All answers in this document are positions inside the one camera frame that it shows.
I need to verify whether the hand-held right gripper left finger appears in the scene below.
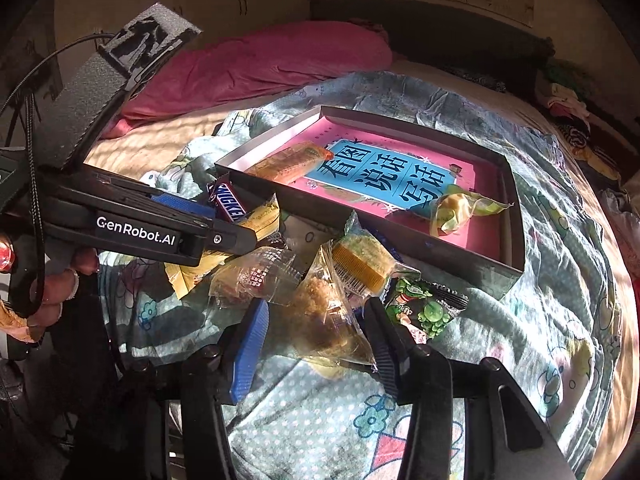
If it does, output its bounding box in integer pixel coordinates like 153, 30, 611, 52
115, 297, 271, 480

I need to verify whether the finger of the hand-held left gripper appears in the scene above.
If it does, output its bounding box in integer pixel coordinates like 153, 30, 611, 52
147, 191, 218, 221
197, 220, 258, 257

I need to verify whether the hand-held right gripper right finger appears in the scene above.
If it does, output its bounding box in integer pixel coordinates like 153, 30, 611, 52
362, 297, 576, 480

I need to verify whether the brown chocolate bar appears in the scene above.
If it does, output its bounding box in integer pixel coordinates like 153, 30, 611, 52
207, 172, 251, 225

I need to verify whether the clear packet with red print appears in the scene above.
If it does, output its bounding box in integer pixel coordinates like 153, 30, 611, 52
209, 247, 306, 308

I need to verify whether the black and green cartoon packet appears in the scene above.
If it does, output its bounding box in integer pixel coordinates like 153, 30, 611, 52
382, 275, 471, 346

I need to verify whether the clear meat floss cake packet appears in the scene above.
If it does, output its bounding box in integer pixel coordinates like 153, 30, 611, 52
287, 242, 376, 368

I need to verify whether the yellow cake clear packet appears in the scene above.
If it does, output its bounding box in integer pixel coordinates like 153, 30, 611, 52
330, 210, 421, 296

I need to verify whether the grey cardboard box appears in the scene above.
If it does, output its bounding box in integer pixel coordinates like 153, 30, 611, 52
215, 105, 526, 301

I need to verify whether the person's left hand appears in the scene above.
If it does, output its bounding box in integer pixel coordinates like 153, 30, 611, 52
0, 240, 101, 343

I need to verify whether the yellow wrapper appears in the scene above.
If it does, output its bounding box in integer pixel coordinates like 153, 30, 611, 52
164, 252, 236, 297

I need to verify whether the beige bed sheet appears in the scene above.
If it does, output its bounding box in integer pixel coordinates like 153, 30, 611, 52
82, 57, 640, 476

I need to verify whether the orange snack packet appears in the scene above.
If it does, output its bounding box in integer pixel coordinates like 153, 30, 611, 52
244, 141, 335, 186

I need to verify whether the printed light blue blanket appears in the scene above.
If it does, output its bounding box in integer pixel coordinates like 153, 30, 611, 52
97, 72, 626, 480

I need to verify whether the pink blanket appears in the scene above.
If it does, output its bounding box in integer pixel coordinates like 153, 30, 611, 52
102, 17, 396, 141

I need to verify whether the beige wardrobe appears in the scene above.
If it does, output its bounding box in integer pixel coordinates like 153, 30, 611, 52
52, 0, 341, 61

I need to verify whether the pink and blue book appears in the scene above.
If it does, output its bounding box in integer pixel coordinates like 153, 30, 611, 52
287, 115, 503, 251

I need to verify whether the yellow-green candy packet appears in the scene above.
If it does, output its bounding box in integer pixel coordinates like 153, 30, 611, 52
430, 185, 515, 238

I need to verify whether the dark bed headboard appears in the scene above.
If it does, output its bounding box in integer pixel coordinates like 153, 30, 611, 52
310, 0, 556, 96

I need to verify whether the pile of clothes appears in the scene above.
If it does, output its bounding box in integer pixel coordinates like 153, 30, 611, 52
535, 57, 640, 201

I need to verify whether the black cord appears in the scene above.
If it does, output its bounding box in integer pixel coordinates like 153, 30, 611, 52
0, 32, 116, 311

